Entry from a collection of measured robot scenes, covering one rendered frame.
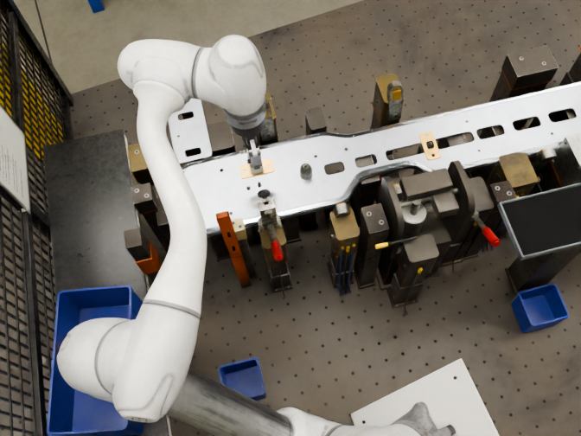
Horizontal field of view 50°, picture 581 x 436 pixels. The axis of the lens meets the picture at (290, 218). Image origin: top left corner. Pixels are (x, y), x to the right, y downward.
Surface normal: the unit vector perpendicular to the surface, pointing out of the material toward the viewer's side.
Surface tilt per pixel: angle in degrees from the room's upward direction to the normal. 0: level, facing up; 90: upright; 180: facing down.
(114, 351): 30
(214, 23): 0
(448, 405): 45
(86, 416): 0
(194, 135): 0
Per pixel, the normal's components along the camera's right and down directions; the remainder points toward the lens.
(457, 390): -0.69, -0.05
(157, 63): -0.07, -0.23
